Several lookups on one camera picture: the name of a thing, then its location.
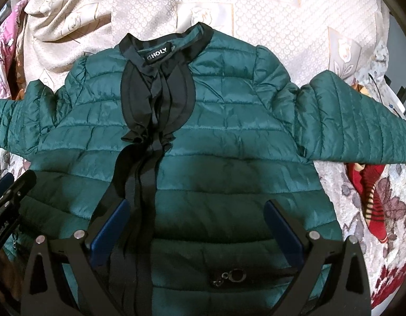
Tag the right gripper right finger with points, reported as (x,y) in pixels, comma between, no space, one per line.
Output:
(331,276)

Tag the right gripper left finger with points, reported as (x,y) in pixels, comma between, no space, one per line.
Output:
(46,290)

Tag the green quilted puffer jacket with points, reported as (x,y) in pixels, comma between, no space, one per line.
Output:
(229,131)

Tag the white floral fleece blanket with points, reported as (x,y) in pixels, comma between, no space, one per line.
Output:
(380,223)

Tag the red striped knit garment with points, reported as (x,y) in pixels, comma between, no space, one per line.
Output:
(364,178)

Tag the pink penguin print garment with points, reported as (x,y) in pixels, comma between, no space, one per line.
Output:
(9,30)

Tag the orange yellow red blanket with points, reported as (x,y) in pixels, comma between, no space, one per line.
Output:
(361,89)

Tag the cream patterned quilt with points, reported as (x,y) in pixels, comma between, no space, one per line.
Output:
(348,37)

